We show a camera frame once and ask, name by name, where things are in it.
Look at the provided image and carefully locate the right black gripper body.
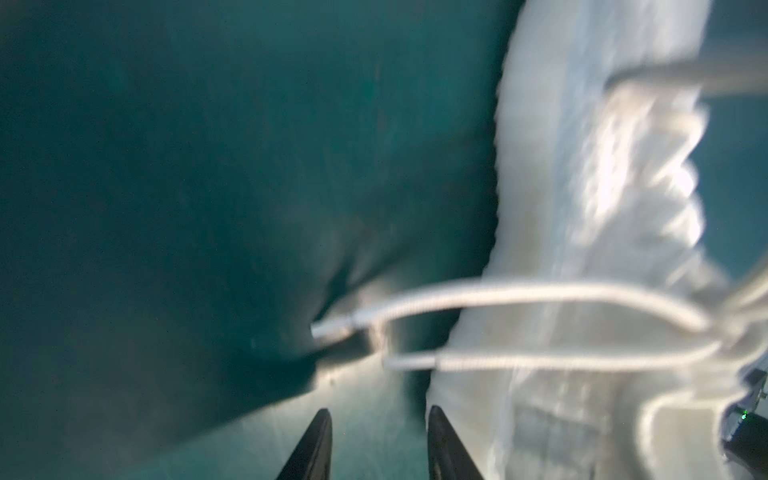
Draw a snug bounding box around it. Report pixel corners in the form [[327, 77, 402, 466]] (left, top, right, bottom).
[[723, 368, 767, 479]]

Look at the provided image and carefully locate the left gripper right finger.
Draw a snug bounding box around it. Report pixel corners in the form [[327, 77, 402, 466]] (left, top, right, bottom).
[[427, 405, 483, 480]]

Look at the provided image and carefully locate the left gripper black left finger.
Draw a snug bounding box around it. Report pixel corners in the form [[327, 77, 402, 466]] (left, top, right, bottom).
[[276, 408, 333, 480]]

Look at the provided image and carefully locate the white shoelace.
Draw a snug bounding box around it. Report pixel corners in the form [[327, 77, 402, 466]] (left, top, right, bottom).
[[310, 248, 767, 374]]

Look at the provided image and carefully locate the white sneaker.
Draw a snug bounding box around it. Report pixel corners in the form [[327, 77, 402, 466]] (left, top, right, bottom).
[[426, 1, 767, 479]]

